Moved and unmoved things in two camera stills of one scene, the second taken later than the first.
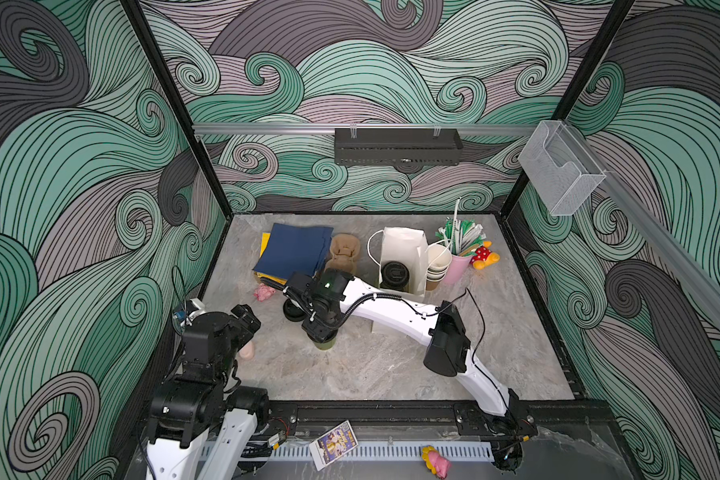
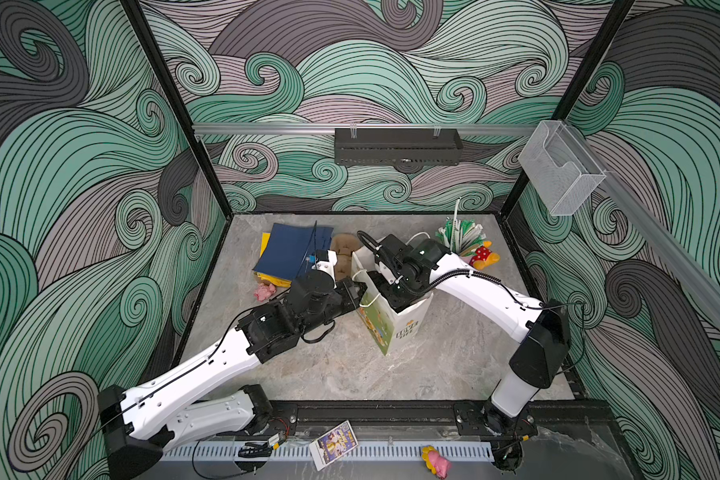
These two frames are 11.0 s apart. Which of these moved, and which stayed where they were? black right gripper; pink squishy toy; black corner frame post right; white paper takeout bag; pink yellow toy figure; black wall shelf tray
Moved: black right gripper; white paper takeout bag
Stayed: black corner frame post right; pink yellow toy figure; black wall shelf tray; pink squishy toy
